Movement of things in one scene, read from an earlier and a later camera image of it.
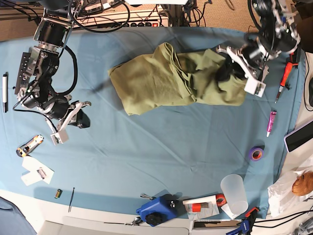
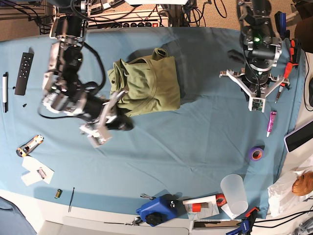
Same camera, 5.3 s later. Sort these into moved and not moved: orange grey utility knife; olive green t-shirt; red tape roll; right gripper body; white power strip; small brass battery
Moved: olive green t-shirt; right gripper body
Not moved: white power strip; small brass battery; orange grey utility knife; red tape roll
